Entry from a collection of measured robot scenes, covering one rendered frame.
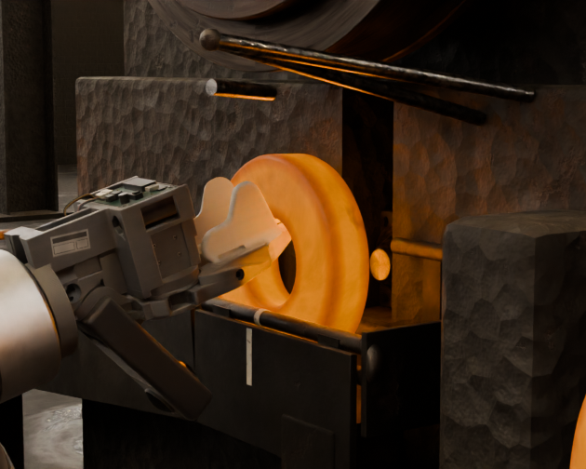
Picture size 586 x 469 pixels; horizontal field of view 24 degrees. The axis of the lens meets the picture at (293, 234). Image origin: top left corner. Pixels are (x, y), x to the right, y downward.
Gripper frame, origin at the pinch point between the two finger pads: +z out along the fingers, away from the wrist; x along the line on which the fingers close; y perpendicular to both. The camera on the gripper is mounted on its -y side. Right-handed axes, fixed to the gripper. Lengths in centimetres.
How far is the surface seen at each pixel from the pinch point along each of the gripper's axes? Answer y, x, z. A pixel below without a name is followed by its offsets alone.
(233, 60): 13.0, 0.8, -0.4
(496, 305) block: 0.8, -26.8, -4.6
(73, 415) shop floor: -101, 225, 65
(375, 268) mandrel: -4.7, -1.7, 5.9
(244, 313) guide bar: -4.0, -0.5, -5.2
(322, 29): 15.0, -9.7, 0.2
